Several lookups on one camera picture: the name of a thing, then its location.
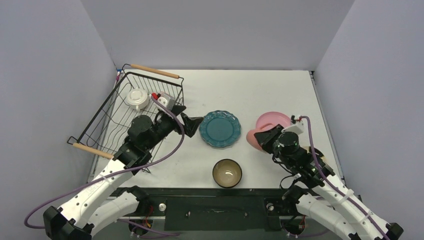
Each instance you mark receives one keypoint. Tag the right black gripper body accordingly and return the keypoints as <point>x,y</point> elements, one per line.
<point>268,136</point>

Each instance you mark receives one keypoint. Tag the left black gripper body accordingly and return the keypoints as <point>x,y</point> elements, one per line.
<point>165,125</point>

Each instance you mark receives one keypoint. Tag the dark pink mug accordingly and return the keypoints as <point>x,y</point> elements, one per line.
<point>250,137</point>

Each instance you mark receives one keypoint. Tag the pink plastic plate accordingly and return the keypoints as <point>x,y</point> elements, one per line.
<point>270,119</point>

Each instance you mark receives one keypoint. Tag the white cup with black rim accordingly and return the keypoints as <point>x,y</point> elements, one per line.
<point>138,99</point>

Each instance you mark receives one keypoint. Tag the light pink mug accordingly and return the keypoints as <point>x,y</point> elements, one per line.
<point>165,98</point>

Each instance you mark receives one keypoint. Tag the cream and black small plate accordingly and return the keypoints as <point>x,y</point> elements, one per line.
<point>323,155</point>

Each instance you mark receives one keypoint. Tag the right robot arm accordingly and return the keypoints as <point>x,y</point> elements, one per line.
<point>344,214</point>

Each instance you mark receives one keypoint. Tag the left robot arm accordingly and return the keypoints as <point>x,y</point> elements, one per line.
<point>86,214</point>

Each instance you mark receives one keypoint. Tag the teal scalloped ceramic plate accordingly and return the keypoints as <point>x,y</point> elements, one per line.
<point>220,129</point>

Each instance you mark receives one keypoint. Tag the black bowl cream inside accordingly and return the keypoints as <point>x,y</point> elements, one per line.
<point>227,173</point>

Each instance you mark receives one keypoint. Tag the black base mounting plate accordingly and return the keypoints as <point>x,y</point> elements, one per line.
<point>217,209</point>

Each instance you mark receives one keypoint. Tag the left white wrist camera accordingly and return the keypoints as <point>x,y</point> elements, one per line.
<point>159,105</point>

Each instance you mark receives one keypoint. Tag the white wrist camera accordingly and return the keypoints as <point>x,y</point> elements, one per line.
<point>159,105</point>
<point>296,125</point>

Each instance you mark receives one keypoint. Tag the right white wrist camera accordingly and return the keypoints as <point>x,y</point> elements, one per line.
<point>296,125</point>

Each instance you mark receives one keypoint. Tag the black wire dish rack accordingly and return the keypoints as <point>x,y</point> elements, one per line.
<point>107,129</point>

